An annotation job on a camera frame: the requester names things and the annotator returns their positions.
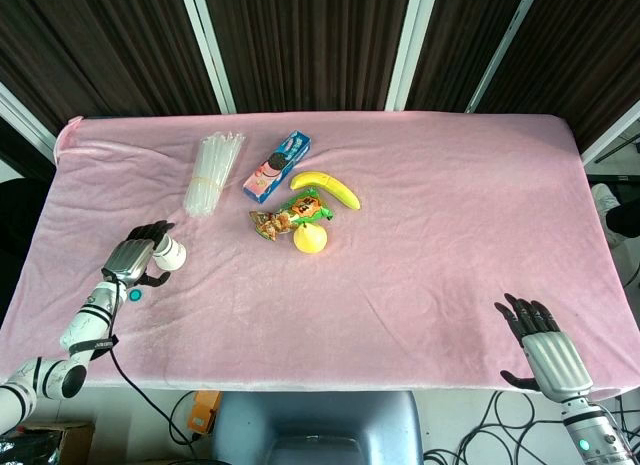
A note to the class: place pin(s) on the blue pink cookie box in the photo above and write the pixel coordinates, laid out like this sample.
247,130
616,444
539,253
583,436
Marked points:
277,167

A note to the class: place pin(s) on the white paper cup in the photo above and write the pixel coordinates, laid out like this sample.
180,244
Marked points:
169,252

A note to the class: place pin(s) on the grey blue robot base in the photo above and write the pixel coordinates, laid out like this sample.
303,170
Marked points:
315,427

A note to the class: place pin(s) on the green snack packet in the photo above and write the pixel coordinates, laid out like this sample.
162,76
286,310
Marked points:
292,214

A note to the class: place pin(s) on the orange handheld controller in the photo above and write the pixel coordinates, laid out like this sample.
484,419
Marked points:
202,410

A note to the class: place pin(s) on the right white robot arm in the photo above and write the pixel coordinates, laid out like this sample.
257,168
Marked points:
592,427

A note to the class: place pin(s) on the yellow pear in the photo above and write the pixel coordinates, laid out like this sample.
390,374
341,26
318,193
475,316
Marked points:
310,239

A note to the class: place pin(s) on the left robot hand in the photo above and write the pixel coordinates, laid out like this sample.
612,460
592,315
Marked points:
131,257

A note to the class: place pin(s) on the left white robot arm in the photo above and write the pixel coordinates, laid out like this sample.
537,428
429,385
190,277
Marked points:
75,335

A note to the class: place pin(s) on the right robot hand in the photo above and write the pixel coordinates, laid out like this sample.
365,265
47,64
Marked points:
555,355

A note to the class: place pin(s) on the yellow banana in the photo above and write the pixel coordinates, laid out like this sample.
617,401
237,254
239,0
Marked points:
327,186

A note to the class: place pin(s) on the pink table cloth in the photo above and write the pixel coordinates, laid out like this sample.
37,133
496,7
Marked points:
350,285

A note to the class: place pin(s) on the white shoe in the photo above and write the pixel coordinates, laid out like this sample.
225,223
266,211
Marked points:
602,197

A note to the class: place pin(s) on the cardboard box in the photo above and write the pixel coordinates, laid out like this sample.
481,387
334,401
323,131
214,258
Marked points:
55,442

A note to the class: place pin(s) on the bundle of clear straws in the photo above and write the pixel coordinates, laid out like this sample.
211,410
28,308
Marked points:
210,172

